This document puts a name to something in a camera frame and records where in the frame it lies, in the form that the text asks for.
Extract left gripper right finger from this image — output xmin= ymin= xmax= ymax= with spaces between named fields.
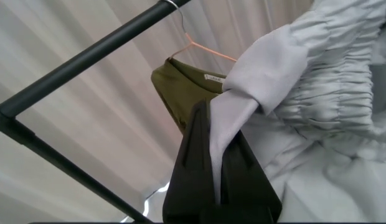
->
xmin=220 ymin=130 xmax=283 ymax=223

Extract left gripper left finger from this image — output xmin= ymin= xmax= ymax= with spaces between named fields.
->
xmin=162 ymin=99 xmax=217 ymax=223

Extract green printed shirt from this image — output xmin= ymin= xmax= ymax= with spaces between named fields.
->
xmin=150 ymin=57 xmax=228 ymax=135

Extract pale grey shorts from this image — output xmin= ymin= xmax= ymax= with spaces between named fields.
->
xmin=208 ymin=0 xmax=386 ymax=223

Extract pink clothes hanger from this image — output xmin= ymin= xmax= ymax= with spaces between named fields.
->
xmin=163 ymin=0 xmax=238 ymax=63

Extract black clothes rack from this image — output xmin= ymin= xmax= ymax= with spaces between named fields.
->
xmin=0 ymin=0 xmax=192 ymax=223

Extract white curtain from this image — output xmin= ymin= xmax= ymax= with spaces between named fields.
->
xmin=0 ymin=0 xmax=315 ymax=223

